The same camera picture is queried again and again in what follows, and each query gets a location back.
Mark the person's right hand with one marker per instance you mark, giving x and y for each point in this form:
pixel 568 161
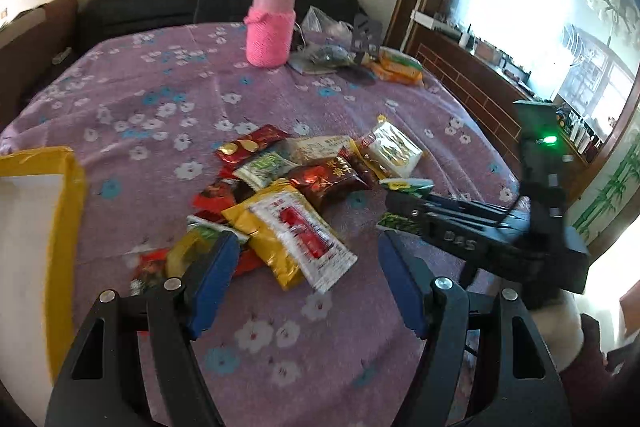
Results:
pixel 560 332

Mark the orange red snack packet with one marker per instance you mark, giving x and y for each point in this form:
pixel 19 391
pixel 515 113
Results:
pixel 247 264

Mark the row of small sill items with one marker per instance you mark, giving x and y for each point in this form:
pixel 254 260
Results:
pixel 575 127

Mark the square cracker packet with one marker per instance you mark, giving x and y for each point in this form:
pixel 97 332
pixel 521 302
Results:
pixel 395 149

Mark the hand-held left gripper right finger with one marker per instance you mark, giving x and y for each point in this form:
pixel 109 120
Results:
pixel 400 279

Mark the yellow snack packet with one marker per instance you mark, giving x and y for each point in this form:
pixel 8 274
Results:
pixel 265 252

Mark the green white snack packet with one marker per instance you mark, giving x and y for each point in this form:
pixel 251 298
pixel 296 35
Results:
pixel 265 169

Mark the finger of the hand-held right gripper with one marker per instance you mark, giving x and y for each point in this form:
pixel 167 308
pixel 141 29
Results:
pixel 450 209
pixel 452 239

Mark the clear plastic bag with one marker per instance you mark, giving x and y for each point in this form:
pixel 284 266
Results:
pixel 320 23

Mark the small dark red candy packet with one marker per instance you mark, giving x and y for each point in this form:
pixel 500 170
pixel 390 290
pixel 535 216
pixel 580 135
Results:
pixel 357 164

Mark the bottle with pink knit sleeve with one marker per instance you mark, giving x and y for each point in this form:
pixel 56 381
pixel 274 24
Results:
pixel 270 32

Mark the white box on sill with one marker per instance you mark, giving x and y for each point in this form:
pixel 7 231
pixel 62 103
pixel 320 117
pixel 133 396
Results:
pixel 430 21

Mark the person's right forearm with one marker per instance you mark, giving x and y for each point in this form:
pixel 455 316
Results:
pixel 595 382

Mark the wooden window cabinet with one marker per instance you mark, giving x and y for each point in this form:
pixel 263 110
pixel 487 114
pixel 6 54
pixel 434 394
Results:
pixel 475 82

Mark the red gold snack packet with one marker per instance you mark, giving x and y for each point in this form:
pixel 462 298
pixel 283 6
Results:
pixel 245 147

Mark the green bamboo wall sticker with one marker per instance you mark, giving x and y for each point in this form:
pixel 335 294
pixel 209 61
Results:
pixel 610 187

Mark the black sofa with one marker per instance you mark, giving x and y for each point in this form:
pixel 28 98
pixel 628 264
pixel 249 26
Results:
pixel 165 4

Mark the dark filled plastic bag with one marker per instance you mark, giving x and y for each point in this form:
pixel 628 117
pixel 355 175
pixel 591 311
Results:
pixel 320 57

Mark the dark brown candy packet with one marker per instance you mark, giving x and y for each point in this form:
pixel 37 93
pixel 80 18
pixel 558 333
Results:
pixel 325 181

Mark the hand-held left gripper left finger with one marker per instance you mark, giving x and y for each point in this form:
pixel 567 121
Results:
pixel 215 279

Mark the orange snack packets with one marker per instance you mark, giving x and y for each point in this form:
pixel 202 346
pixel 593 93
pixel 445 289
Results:
pixel 397 67

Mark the red patterned snack packet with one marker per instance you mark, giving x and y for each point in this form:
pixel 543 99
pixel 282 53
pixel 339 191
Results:
pixel 150 274

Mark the pale white snack packet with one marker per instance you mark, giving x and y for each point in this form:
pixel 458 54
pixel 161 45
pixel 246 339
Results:
pixel 320 148

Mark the brown armchair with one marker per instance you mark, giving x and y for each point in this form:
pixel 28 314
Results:
pixel 35 42

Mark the yellow-rimmed white tray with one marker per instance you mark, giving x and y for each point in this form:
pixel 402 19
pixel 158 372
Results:
pixel 70 207

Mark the purple floral tablecloth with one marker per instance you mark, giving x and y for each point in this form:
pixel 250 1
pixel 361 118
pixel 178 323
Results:
pixel 165 97

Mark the olive green snack packet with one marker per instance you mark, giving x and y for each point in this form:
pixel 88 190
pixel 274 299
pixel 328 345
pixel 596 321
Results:
pixel 187 254

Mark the white red snack packet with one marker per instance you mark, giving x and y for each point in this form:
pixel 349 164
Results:
pixel 310 239

